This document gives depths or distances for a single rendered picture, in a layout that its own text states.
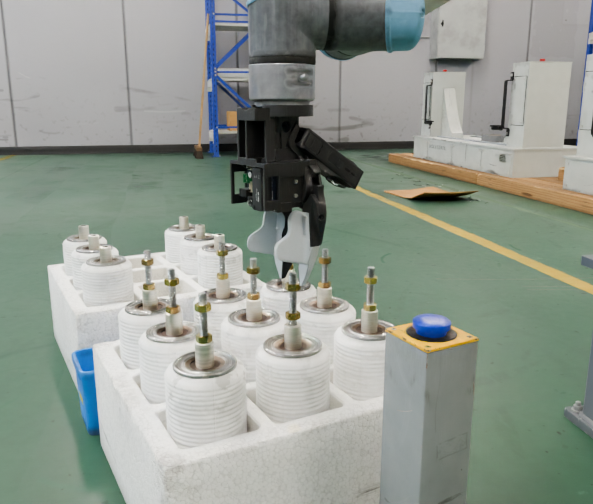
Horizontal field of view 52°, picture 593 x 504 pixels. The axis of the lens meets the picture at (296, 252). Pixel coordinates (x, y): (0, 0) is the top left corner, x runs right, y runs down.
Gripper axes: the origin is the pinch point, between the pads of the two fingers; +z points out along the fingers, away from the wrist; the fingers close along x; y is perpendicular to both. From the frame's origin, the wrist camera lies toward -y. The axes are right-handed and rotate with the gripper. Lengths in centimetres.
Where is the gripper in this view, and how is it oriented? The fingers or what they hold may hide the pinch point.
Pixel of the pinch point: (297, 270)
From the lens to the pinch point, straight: 76.1
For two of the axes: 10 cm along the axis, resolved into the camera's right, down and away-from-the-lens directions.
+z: 0.0, 9.7, 2.4
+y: -7.9, 1.5, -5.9
